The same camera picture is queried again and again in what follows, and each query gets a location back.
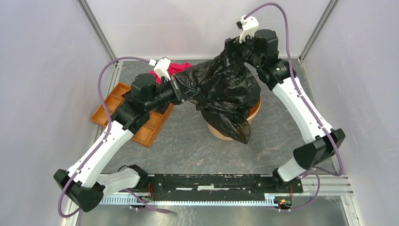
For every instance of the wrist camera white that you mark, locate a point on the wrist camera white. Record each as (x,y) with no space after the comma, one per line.
(248,25)
(161,69)

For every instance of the orange compartment tray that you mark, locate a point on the orange compartment tray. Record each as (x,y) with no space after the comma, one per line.
(118,109)

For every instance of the crumpled red cloth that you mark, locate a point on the crumpled red cloth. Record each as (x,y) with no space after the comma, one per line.
(173,68)

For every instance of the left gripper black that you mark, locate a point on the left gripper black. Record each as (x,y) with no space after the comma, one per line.
(181,91)

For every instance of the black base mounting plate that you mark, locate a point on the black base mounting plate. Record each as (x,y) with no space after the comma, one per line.
(214,187)

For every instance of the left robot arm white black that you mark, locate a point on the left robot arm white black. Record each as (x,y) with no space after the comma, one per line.
(83,182)

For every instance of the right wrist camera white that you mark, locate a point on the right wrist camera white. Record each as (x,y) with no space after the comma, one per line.
(248,25)

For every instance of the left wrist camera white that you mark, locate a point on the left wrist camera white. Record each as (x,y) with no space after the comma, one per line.
(161,69)

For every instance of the aluminium corner post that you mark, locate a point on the aluminium corner post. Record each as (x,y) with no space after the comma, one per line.
(84,5)
(318,28)

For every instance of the white slotted cable duct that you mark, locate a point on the white slotted cable duct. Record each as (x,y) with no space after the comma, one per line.
(128,199)

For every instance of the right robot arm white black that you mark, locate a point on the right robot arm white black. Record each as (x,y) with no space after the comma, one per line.
(321,139)

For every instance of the right aluminium corner post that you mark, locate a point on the right aluminium corner post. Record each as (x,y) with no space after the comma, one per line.
(318,28)

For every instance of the black plastic trash bag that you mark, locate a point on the black plastic trash bag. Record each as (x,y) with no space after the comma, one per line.
(221,85)

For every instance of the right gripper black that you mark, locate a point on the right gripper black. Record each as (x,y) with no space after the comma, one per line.
(232,45)

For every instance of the orange trash bin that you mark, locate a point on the orange trash bin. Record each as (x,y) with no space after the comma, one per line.
(232,125)

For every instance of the left aluminium corner post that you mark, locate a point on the left aluminium corner post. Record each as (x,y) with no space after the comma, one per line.
(84,5)

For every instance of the aluminium frame rail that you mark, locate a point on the aluminium frame rail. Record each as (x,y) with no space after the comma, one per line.
(329,185)

